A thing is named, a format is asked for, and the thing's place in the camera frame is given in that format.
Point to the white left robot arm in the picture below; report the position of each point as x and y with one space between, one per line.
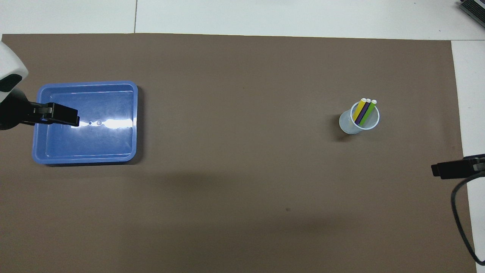
11 64

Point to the grey laptop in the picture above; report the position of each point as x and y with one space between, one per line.
477 7

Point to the brown table mat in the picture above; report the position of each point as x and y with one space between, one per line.
242 151

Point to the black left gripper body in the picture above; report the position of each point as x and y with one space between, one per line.
15 113

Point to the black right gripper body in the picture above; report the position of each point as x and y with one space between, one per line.
479 163

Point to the green pen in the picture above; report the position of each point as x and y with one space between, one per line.
368 113

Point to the blue plastic tray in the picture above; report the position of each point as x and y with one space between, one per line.
110 144

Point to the yellow pen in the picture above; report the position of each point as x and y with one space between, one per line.
359 109

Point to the purple pen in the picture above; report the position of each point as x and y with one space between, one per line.
363 113

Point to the translucent plastic cup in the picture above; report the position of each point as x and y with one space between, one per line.
348 125

